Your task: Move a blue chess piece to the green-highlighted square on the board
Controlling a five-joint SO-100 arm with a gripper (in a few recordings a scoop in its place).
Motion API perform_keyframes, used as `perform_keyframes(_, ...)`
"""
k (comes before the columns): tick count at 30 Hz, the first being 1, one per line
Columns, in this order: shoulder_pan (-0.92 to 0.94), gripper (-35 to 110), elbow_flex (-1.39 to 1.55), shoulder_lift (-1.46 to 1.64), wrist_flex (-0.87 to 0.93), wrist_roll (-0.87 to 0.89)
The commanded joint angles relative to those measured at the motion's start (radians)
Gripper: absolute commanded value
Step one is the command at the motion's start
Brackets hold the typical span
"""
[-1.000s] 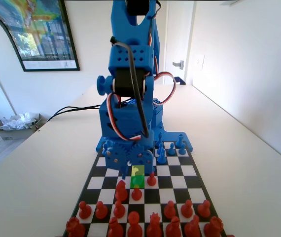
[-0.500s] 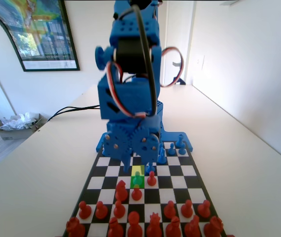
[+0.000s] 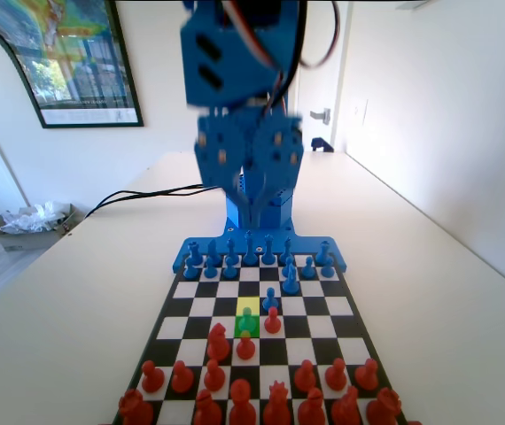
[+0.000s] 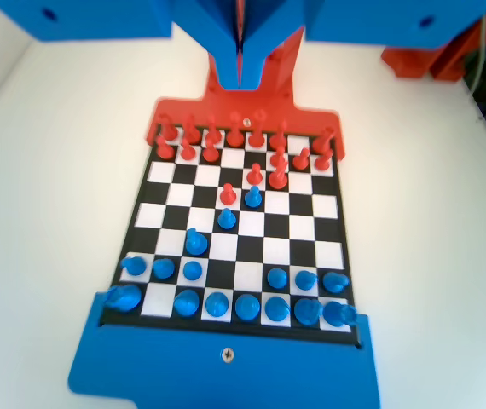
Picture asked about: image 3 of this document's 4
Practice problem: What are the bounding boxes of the green chess pawn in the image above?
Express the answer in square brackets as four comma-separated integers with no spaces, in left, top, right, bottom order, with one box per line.
[238,307,256,336]

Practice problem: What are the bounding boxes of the blue chess queen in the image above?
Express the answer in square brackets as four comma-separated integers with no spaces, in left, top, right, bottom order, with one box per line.
[261,234,277,267]

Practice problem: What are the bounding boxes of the blue chess king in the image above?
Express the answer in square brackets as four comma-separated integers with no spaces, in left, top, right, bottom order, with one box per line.
[242,229,257,267]

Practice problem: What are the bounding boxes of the red pawn chess piece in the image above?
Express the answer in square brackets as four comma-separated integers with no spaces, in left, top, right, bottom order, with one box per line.
[171,360,195,394]
[236,330,257,360]
[202,358,227,393]
[263,305,282,334]
[324,357,348,391]
[353,357,380,391]
[293,359,318,393]
[140,359,166,394]

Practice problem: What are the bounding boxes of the black and white chessboard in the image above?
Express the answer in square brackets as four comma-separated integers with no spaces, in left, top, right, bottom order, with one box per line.
[110,254,413,425]

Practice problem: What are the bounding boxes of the red knight chess piece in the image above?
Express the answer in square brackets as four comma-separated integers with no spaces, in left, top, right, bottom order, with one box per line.
[330,385,363,425]
[206,321,231,363]

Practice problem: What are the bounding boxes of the red chess queen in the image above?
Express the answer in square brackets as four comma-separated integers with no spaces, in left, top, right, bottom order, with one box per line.
[262,381,292,425]

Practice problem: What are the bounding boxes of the red bishop chess piece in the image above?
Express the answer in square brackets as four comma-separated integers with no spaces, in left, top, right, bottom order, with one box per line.
[192,389,225,425]
[296,388,328,425]

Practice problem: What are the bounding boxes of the red rook chess piece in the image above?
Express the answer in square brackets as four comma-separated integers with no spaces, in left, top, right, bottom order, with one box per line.
[118,388,155,425]
[365,387,403,425]

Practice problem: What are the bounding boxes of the small blue printed part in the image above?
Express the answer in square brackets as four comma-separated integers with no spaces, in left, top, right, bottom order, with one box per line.
[310,135,336,154]

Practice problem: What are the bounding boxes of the white door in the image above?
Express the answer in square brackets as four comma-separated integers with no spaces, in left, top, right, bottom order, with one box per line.
[299,0,347,154]

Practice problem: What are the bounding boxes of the black framed poster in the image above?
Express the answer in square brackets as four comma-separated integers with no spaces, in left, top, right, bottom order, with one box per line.
[0,0,145,130]

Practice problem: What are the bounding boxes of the crumpled clear plastic wrap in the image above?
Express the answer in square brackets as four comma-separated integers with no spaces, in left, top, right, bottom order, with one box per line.
[0,201,68,235]

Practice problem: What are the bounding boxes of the cardboard box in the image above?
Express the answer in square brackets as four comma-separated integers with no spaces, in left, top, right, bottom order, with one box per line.
[0,202,86,253]

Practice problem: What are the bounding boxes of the red white black servo wire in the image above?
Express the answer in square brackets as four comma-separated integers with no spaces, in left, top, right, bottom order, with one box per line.
[221,0,280,72]
[299,0,341,70]

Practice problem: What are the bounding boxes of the metal door handle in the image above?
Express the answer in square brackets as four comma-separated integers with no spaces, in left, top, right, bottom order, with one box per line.
[308,107,332,127]

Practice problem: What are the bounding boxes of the black power cable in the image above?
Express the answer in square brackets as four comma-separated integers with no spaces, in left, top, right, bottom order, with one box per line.
[84,184,227,219]
[95,189,227,212]

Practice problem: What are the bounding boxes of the thick black camera cable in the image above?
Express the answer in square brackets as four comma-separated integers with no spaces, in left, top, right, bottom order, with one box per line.
[266,0,309,111]

